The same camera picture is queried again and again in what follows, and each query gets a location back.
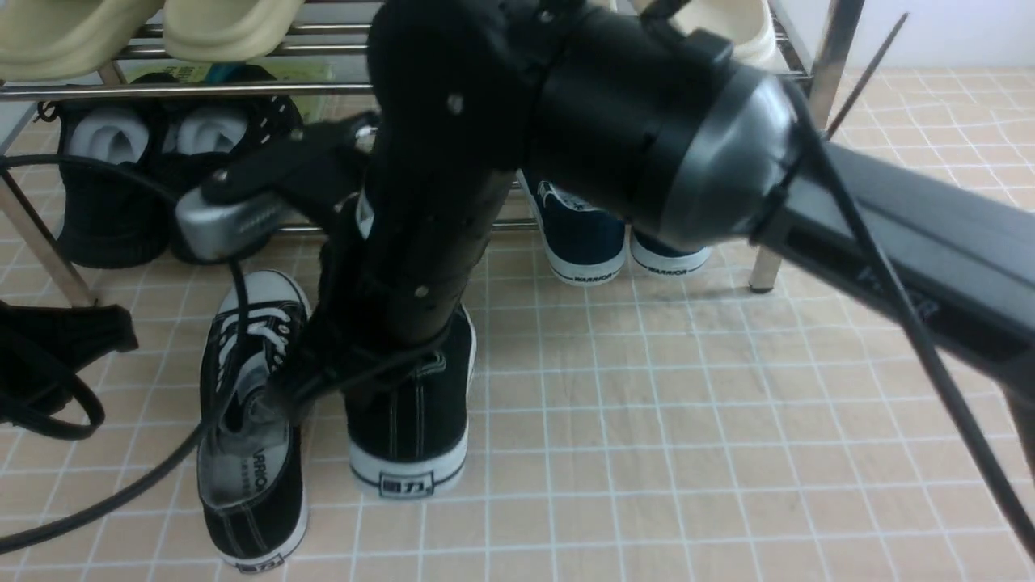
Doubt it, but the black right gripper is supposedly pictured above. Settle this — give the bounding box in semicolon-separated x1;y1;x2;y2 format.
202;1;548;405

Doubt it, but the black canvas sneaker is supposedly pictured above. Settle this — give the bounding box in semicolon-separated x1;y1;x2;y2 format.
196;270;311;575
344;305;477;500

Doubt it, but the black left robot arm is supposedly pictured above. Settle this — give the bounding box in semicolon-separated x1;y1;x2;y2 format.
1;303;139;441

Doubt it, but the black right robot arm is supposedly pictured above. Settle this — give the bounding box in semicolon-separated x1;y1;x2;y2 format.
176;1;1033;459

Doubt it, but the navy canvas shoe left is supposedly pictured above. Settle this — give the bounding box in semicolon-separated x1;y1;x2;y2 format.
515;170;626;286

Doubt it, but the navy canvas shoe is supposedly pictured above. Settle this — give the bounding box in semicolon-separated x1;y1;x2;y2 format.
631;230;712;279
515;170;626;286

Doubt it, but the navy canvas shoe right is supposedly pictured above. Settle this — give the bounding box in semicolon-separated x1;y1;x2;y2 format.
631;230;712;279

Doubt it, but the silver metal shoe rack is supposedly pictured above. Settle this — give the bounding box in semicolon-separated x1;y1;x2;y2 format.
1;1;864;305

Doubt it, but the black mesh sneaker right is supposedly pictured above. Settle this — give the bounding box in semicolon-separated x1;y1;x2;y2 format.
158;77;306;265

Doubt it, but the black mesh sneaker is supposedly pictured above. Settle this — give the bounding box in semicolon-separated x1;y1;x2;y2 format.
158;77;306;265
37;100;170;270

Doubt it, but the beige slipper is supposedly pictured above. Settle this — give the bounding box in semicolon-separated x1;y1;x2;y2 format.
162;1;304;63
1;1;165;82

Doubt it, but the cream slipper far right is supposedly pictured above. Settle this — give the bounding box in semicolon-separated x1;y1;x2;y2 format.
670;1;788;72

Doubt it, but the black mesh sneaker left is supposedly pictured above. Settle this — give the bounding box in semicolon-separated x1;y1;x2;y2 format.
37;100;170;270

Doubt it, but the beige slipper far left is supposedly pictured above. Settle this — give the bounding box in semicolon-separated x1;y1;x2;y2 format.
1;1;165;82

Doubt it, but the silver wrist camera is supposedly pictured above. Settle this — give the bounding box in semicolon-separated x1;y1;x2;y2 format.
174;188;289;263

